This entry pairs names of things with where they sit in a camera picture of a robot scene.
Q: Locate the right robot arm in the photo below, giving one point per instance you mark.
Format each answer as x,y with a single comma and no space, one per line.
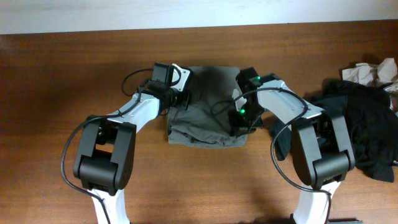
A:
321,150

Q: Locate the beige crumpled cloth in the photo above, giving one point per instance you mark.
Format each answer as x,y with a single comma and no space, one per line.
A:
382,76

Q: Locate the grey shorts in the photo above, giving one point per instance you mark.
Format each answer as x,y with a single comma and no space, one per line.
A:
204,124

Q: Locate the black garment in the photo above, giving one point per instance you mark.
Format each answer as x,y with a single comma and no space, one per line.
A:
371,124

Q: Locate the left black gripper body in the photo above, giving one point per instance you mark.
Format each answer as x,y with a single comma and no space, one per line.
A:
179,99

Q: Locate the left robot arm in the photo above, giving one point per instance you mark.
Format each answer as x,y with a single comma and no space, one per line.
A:
105,155

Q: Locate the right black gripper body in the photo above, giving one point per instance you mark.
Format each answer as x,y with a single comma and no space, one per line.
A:
245,119

